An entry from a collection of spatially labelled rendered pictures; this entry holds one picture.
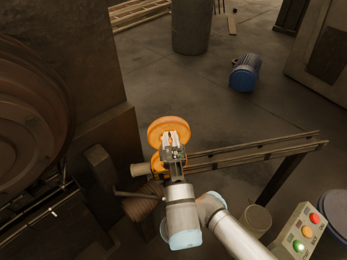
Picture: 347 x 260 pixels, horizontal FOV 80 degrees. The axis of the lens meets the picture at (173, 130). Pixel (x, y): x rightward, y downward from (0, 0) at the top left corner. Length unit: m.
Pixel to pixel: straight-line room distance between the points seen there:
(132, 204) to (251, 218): 0.54
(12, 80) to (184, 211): 0.50
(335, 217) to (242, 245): 0.76
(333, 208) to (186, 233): 0.94
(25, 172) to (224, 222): 0.57
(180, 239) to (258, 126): 1.75
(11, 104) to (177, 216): 0.46
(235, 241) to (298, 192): 1.26
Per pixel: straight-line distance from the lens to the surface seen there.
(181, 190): 0.60
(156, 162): 0.89
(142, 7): 4.77
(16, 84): 0.56
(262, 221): 1.08
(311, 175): 2.04
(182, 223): 0.59
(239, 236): 0.69
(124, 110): 0.92
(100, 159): 0.86
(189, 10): 3.03
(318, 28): 2.77
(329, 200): 1.40
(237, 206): 1.65
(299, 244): 1.00
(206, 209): 0.74
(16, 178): 0.65
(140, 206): 1.03
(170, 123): 0.69
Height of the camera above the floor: 1.46
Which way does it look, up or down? 47 degrees down
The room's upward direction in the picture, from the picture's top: straight up
